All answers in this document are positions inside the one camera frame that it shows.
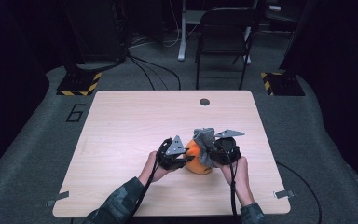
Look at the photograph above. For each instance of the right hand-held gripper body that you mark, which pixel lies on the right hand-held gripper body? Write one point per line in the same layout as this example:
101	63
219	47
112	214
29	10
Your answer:
228	152

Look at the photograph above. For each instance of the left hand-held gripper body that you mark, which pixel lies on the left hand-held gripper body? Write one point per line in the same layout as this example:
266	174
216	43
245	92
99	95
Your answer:
171	155

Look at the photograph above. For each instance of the orange plush toy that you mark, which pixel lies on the orange plush toy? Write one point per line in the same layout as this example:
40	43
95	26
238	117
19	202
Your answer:
197	165

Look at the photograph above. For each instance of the grey knitted cloth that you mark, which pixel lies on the grey knitted cloth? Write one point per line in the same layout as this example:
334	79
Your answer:
205	141

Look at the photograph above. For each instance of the black table grommet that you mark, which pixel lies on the black table grommet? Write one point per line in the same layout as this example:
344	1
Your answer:
204	102

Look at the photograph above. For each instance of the grey tape strip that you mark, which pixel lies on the grey tape strip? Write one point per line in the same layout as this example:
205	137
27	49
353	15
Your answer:
62	195
51	203
284	194

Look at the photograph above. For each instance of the black folding chair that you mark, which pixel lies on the black folding chair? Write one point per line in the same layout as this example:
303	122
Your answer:
223	31

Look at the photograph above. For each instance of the black equipment cabinet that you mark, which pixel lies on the black equipment cabinet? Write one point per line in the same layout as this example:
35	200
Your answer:
99	31

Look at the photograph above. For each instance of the black yellow striped base plate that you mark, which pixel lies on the black yellow striped base plate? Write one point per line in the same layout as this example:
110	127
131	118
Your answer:
284	84
77	84

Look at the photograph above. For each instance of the white desk frame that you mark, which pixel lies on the white desk frame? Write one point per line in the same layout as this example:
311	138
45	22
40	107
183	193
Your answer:
182	37

